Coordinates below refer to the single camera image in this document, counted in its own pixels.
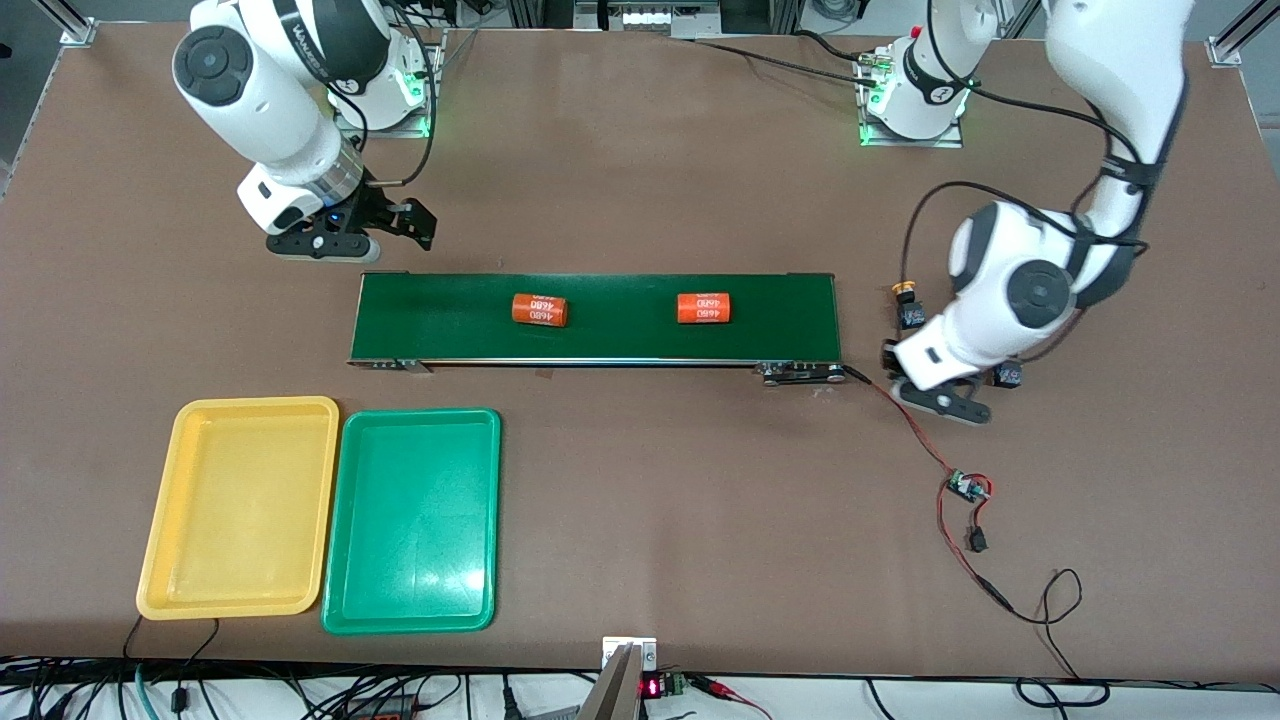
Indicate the aluminium frame profile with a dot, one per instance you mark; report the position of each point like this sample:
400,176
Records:
1228,48
75,30

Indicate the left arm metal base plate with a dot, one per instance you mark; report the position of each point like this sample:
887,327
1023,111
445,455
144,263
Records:
935,143

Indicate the metal equipment rack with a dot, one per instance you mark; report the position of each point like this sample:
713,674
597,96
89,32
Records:
645,15

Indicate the red black clip lead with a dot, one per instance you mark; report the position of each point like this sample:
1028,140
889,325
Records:
720,690

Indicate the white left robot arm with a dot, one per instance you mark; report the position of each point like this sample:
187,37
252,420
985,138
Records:
1000,290

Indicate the yellow plastic tray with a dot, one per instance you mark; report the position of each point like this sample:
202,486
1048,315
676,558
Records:
240,500

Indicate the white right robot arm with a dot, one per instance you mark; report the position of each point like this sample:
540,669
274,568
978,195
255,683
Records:
260,90

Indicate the orange 4680 cylinder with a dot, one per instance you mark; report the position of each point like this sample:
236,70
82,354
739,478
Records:
704,309
540,310

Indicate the green push button switch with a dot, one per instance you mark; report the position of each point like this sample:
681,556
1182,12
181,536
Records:
1008,377

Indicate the red power strip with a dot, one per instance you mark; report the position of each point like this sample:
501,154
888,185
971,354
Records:
385,713

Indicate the grey metal post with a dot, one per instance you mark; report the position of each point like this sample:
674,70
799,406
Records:
612,695

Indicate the small black circuit board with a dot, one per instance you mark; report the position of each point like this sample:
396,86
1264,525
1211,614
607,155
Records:
966,487

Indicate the green plastic tray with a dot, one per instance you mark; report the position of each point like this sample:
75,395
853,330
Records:
410,520

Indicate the yellow push button switch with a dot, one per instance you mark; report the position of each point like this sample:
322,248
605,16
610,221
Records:
908,315

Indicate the red digit display module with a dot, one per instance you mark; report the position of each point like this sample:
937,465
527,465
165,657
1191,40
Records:
652,687

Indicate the green conveyor belt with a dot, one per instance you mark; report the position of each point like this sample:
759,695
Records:
620,335

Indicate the silver mounting plate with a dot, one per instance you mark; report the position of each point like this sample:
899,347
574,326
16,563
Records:
645,650

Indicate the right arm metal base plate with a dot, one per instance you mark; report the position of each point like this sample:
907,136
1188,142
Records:
433,118

